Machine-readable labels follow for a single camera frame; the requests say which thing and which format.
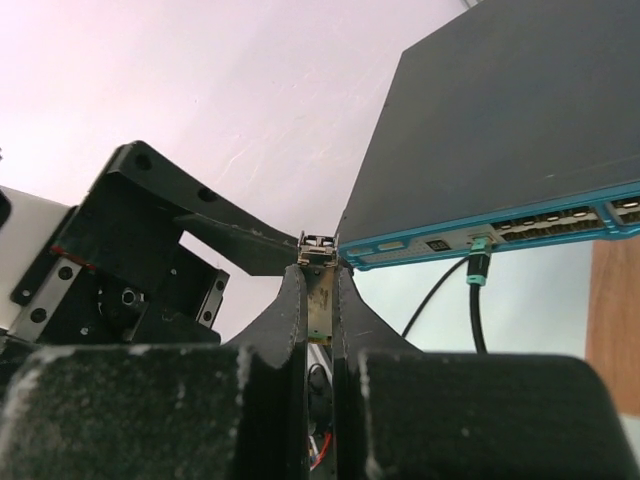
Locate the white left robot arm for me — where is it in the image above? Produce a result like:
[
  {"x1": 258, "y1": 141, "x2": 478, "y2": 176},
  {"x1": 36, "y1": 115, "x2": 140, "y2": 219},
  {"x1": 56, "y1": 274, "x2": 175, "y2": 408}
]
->
[{"x1": 1, "y1": 141, "x2": 297, "y2": 345}]

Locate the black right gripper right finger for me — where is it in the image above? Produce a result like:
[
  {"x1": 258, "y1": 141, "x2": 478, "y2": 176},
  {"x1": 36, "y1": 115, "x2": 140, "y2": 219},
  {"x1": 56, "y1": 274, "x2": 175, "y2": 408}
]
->
[{"x1": 332, "y1": 265, "x2": 636, "y2": 480}]

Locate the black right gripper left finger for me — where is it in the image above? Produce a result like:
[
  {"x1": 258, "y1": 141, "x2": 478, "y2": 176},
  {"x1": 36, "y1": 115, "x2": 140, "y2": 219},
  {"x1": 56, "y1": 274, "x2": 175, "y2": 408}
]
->
[{"x1": 1, "y1": 265, "x2": 306, "y2": 479}]

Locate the silver SFP module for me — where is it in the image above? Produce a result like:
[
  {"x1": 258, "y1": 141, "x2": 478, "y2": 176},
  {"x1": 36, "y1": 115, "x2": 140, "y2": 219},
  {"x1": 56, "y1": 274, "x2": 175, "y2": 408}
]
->
[{"x1": 297, "y1": 231, "x2": 339, "y2": 346}]

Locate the dark network switch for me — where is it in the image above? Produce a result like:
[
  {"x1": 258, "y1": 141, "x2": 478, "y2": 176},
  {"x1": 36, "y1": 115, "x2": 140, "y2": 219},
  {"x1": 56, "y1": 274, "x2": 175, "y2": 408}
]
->
[{"x1": 337, "y1": 1, "x2": 639, "y2": 270}]

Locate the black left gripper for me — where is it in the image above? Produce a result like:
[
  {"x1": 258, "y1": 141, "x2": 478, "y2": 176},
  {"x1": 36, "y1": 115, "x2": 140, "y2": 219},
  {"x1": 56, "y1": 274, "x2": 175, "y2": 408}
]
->
[{"x1": 1, "y1": 140, "x2": 297, "y2": 345}]

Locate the black cable teal plug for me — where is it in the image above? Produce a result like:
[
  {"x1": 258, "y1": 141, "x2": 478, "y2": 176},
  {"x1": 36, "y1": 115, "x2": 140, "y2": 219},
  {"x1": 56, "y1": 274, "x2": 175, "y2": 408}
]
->
[{"x1": 401, "y1": 237, "x2": 493, "y2": 354}]

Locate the wooden board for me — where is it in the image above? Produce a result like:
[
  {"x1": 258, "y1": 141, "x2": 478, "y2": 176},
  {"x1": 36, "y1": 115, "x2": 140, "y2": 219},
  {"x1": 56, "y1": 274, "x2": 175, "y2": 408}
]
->
[{"x1": 586, "y1": 238, "x2": 639, "y2": 417}]

